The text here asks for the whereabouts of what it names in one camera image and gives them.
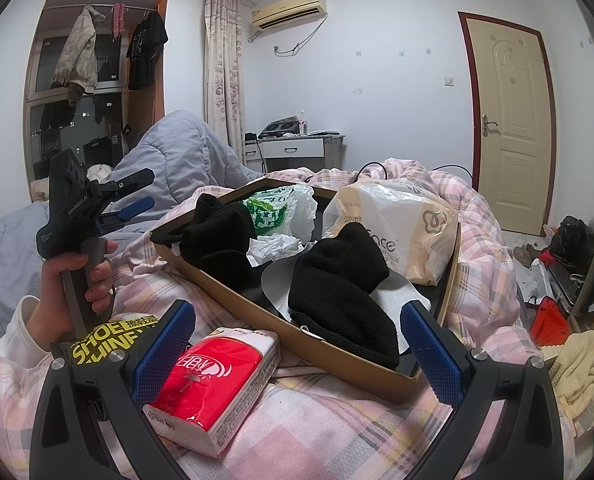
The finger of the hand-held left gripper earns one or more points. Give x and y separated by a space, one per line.
137 205
134 180

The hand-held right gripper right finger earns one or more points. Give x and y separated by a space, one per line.
434 355

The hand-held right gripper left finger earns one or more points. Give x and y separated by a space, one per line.
164 355

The red tissue pack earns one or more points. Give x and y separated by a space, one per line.
202 380

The yellow black wipes packet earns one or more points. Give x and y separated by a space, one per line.
97 345

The black knit hat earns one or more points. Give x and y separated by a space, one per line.
217 240

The shallow cardboard box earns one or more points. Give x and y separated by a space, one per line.
247 305

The black sock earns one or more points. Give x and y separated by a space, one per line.
342 285

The person's left forearm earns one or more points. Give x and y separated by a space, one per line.
12 332

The person's left hand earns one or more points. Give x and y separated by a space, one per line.
52 285

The cream fabric bundle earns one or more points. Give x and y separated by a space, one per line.
99 172

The grey blue quilt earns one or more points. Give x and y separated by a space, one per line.
177 155

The red bag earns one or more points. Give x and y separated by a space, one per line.
547 322

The black hanging t-shirt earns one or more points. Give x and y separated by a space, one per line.
144 50

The pink plaid blanket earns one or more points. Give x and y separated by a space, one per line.
327 435

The beige hanging jacket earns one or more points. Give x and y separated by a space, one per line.
79 55

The floral curtain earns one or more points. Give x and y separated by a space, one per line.
222 75

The white green plastic bag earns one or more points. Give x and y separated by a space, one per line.
277 210

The glass door alcove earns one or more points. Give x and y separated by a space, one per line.
42 60

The cream knit towel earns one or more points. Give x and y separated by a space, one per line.
577 370

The beige facial tissue pack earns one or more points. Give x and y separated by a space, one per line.
392 210

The black tabletop device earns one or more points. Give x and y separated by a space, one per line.
279 127

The pink hanging garment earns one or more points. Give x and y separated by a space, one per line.
118 22

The white drawer bedside table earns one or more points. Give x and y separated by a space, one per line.
297 149

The red label bottle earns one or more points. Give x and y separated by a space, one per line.
303 122

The black bag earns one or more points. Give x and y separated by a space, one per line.
572 240

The cream panel door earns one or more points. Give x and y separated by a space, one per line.
512 125

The wall air conditioner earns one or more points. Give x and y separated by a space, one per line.
287 10

